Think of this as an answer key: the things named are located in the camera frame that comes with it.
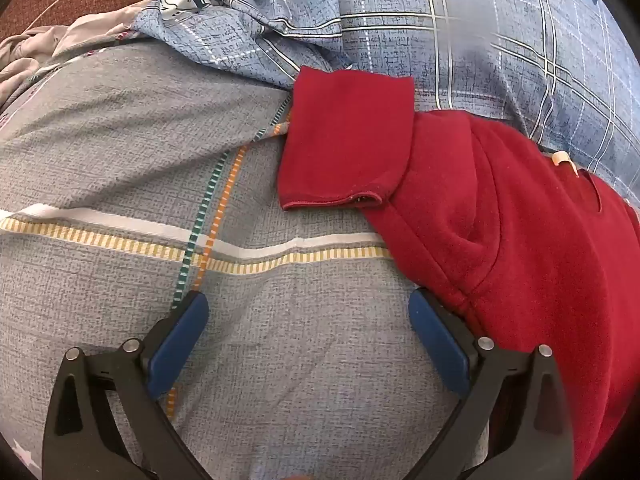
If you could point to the red shirt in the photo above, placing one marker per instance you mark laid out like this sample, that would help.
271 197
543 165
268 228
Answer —
500 235

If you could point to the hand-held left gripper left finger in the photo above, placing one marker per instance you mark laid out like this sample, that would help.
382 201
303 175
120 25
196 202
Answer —
177 340

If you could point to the grey patterned bed sheet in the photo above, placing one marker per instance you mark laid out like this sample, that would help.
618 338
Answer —
125 150

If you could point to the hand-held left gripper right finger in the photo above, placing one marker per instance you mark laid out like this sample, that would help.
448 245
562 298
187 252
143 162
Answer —
440 340

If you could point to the grey crumpled cloth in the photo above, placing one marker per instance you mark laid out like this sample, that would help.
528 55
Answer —
65 42

